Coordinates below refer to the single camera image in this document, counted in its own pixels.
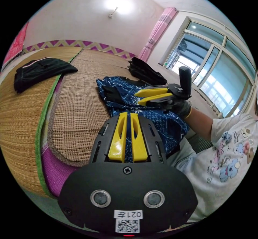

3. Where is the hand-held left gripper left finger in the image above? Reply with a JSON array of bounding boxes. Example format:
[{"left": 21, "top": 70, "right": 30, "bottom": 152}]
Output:
[{"left": 108, "top": 112, "right": 128, "bottom": 162}]

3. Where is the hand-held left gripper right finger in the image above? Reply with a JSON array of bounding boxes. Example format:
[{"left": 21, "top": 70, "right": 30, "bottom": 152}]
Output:
[{"left": 130, "top": 113, "right": 149, "bottom": 162}]

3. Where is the person's right forearm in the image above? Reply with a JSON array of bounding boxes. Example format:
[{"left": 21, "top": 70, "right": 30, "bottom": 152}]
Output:
[{"left": 184, "top": 108, "right": 214, "bottom": 136}]

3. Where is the blue printed long sleeve shirt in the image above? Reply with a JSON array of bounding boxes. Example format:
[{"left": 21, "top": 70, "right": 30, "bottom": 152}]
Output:
[{"left": 96, "top": 77, "right": 190, "bottom": 157}]

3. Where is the person's right hand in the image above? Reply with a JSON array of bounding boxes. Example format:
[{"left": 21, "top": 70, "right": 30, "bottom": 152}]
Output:
[{"left": 163, "top": 100, "right": 192, "bottom": 120}]

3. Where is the pile of clothes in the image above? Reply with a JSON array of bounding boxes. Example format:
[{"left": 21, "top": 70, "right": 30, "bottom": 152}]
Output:
[{"left": 128, "top": 57, "right": 168, "bottom": 87}]

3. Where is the window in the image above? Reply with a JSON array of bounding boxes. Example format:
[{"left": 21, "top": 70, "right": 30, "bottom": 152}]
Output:
[{"left": 159, "top": 16, "right": 258, "bottom": 119}]

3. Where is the pink curtain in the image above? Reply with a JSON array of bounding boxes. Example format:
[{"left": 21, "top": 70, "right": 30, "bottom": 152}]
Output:
[{"left": 138, "top": 7, "right": 177, "bottom": 63}]

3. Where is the person's body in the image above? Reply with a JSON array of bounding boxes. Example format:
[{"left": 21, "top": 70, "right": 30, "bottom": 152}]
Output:
[{"left": 167, "top": 95, "right": 258, "bottom": 223}]

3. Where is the folded black garment with stripe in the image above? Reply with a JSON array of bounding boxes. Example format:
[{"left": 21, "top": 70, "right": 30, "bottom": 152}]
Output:
[{"left": 13, "top": 57, "right": 78, "bottom": 94}]

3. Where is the red patterned wall cloth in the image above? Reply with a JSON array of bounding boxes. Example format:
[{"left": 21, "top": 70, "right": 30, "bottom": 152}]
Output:
[{"left": 1, "top": 22, "right": 29, "bottom": 67}]

